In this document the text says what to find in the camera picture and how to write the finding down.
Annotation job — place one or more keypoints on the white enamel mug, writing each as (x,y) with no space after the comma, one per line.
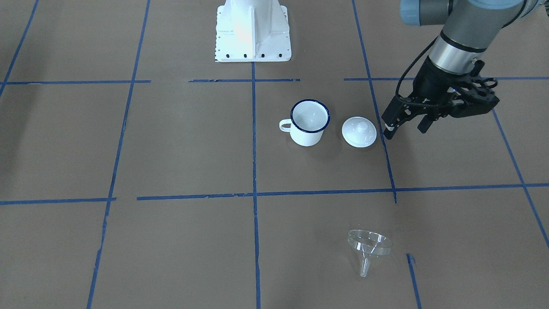
(307,122)

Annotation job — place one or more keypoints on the white ceramic lid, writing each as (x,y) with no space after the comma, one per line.
(359,132)

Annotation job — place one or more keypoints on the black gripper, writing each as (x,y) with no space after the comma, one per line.
(430,80)

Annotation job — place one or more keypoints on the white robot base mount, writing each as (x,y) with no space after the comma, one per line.
(252,30)

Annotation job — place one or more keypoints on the clear plastic funnel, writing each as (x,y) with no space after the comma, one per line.
(368,245)

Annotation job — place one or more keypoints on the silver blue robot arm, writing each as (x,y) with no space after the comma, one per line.
(469,26)

